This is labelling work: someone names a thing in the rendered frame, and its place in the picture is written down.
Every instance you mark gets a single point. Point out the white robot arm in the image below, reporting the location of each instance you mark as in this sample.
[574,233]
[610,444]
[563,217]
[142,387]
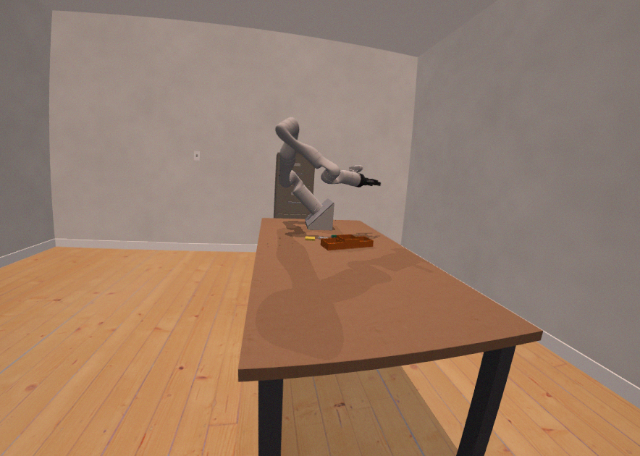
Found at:
[288,131]

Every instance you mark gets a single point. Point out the orange three-compartment bin rack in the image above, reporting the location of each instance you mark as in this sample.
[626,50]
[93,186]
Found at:
[346,242]

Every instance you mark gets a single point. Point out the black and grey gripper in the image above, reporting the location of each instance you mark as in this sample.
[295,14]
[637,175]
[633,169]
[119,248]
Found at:
[366,181]

